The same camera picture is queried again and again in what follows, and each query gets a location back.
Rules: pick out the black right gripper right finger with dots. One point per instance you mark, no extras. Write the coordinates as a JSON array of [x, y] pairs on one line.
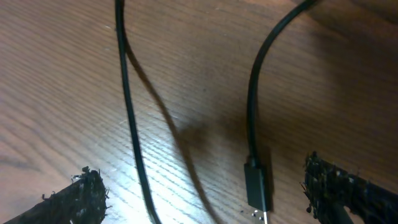
[[331, 189]]

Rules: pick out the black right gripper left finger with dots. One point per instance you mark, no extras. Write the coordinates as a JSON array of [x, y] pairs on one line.
[[82, 202]]

